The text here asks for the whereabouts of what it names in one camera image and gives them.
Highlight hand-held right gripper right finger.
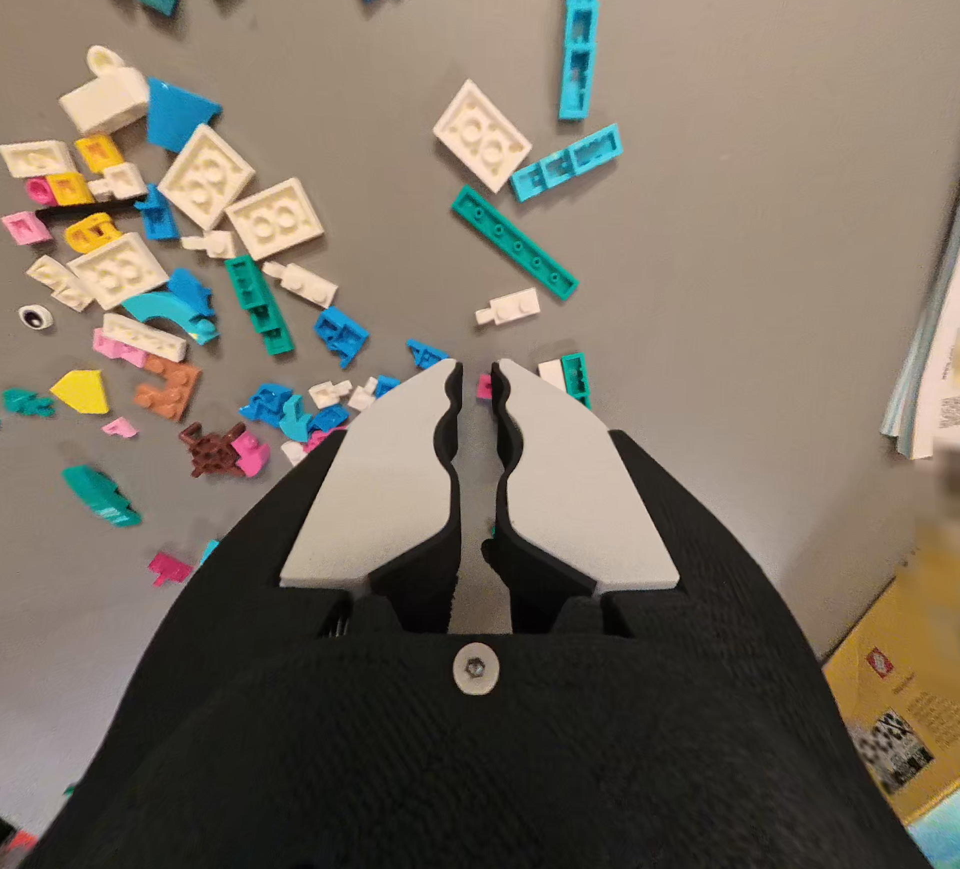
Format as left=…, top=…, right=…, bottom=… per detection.
left=480, top=357, right=681, bottom=634

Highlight pile of lego pieces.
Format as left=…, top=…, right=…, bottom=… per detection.
left=0, top=0, right=624, bottom=585

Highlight lego instruction booklet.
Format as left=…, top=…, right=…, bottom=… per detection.
left=881, top=205, right=960, bottom=461

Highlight yellow lego box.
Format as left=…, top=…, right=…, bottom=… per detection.
left=821, top=531, right=960, bottom=829

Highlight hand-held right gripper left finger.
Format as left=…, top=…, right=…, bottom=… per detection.
left=279, top=357, right=465, bottom=634

